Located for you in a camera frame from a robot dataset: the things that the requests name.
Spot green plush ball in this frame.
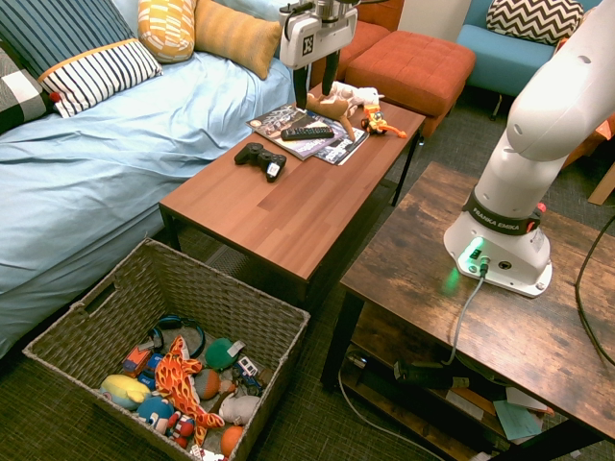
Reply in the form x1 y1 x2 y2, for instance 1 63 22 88
205 337 246 372

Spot orange toy truck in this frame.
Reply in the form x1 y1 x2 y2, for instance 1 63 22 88
121 345 154 378

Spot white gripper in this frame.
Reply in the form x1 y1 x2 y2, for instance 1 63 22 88
279 3 359 110

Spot white navy striped pillow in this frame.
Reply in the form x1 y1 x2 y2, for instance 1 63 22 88
37 37 164 119

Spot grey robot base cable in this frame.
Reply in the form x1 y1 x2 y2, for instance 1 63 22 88
441 261 489 366

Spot blue toy car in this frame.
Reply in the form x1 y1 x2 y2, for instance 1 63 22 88
138 352 164 391

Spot white blue toy truck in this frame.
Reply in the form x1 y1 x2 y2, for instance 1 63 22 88
232 355 268 398

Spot magazine with Business title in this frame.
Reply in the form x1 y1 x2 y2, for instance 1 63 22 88
311 125 370 167

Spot black TV remote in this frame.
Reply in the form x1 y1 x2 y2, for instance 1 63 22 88
280 125 335 142

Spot thick black cable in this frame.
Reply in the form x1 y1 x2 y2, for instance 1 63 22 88
574 225 615 369

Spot yellow white patterned pillow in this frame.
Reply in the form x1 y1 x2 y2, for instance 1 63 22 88
137 0 198 65

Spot orange toy excavator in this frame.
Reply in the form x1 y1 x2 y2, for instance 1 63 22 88
360 104 408 139

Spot teal paper sheet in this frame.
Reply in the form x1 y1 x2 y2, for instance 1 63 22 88
492 398 545 444

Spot blue striped pillow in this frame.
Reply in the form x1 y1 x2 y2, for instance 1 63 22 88
0 0 138 81

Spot orange grey plush ball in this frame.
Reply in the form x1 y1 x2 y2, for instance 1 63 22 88
194 368 223 401

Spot blue black headphones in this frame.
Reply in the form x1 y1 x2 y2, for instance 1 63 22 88
147 314 208 359

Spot ribbed mustard pillow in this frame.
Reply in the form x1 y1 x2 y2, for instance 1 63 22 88
193 0 283 82

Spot blue hero plush toy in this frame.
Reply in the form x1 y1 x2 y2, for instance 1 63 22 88
136 396 175 431

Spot rustic dark wooden table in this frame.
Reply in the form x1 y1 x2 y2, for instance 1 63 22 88
320 160 615 461

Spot blue armchair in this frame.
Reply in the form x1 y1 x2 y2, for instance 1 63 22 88
455 0 604 100

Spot brown kangaroo plush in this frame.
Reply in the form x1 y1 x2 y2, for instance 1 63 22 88
306 90 357 143

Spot white unicorn plush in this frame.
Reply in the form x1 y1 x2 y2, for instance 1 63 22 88
331 80 386 117

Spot black power adapter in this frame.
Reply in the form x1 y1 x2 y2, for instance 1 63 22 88
393 359 470 391

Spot black white check pillow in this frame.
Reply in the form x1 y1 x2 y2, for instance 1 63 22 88
0 46 62 136

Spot black gamepad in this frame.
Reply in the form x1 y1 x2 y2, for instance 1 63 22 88
234 141 288 183

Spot magazine with snowy trees cover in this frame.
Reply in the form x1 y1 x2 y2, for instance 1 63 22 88
245 103 357 162

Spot grey plush toy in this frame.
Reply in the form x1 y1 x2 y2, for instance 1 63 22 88
218 388 262 426

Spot white floor cable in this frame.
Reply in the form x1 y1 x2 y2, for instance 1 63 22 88
337 367 448 461

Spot yellow plush toy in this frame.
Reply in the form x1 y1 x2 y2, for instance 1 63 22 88
99 374 153 412

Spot orange tufted ottoman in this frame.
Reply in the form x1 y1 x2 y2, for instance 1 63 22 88
344 30 478 140
309 18 392 90

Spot red hero plush toy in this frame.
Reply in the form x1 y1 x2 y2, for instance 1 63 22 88
165 412 196 450

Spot reddish wooden coffee table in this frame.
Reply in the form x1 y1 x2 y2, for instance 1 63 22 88
158 84 427 313

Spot grey wicker basket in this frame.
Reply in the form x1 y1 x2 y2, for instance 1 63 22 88
22 238 312 461

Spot light blue sofa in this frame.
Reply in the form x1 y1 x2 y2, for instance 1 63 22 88
0 0 297 359

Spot black white chevron pillow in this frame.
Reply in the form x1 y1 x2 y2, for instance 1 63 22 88
485 0 586 47

